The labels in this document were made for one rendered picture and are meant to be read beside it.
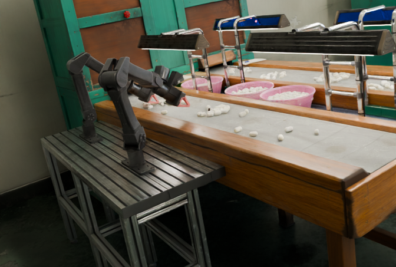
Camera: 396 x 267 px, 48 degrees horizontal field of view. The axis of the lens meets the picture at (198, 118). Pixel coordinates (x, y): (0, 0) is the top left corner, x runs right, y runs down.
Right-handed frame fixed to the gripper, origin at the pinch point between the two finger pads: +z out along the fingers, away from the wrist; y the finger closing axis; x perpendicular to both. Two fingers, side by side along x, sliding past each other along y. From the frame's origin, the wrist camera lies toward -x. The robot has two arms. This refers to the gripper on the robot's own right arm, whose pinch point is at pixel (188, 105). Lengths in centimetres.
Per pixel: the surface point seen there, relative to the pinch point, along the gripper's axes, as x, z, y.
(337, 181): 15, -8, -96
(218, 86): -26, 42, 42
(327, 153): 5, 6, -78
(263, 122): -3.1, 15.0, -35.5
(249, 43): -29.0, -5.8, -32.0
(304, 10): -174, 186, 154
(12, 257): 115, -10, 91
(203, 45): -29.9, -2.3, 5.3
